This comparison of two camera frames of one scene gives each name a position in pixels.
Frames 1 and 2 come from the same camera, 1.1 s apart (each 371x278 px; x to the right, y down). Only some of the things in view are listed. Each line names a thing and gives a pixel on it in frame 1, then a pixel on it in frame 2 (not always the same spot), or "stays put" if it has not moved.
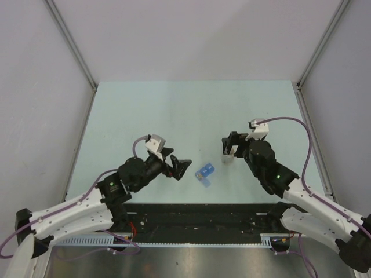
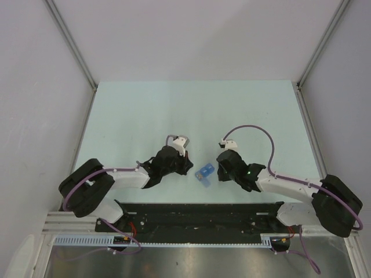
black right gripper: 235,139 → 221,176
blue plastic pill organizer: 203,174 stays put
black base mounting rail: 197,222 stays put
